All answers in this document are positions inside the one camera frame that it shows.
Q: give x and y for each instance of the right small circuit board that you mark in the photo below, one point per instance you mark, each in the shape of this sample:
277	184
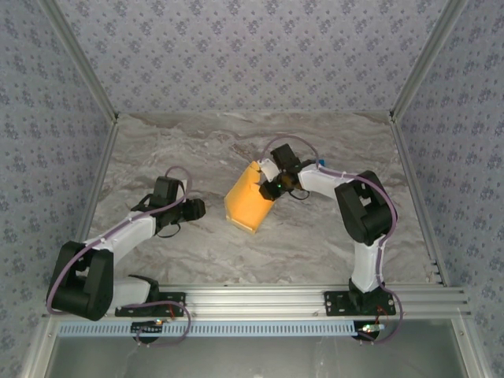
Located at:
368	328

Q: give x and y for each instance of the right aluminium side rail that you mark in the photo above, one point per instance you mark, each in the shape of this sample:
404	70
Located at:
409	173

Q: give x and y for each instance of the left small circuit board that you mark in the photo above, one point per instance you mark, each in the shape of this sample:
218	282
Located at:
143	327

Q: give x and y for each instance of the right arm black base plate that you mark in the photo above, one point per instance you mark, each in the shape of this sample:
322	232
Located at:
334	305

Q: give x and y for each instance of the grey metal sheet panel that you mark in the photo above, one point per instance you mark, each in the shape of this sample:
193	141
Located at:
256	358

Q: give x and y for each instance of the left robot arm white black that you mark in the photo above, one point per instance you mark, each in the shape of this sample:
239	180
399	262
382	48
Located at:
130	232

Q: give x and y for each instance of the left aluminium frame post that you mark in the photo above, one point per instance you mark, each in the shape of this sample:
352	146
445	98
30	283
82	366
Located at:
82	59

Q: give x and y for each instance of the tan cardboard paper box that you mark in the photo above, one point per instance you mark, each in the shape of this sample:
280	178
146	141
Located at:
246	204

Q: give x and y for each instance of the aluminium side rail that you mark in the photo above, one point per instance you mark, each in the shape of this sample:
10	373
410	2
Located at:
409	173
93	197

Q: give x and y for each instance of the left aluminium side rail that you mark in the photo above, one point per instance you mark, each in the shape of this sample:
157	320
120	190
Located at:
93	197

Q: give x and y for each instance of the aluminium frame post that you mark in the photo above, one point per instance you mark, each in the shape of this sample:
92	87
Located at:
425	59
82	59

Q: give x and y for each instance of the small circuit board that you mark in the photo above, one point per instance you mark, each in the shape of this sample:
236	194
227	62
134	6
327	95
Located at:
143	327
368	328

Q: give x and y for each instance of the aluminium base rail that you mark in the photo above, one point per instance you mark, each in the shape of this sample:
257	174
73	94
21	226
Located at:
256	301

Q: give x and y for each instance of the right aluminium frame post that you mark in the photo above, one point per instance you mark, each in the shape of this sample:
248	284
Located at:
425	59

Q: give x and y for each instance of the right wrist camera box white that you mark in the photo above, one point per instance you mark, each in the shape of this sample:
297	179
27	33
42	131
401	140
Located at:
269	170

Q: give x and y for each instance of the blue plastic toy block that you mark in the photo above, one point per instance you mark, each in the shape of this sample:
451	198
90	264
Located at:
322	161

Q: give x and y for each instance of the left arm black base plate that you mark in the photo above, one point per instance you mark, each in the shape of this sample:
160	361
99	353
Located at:
177	303

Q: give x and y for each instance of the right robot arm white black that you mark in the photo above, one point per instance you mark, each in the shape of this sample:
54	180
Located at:
364	267

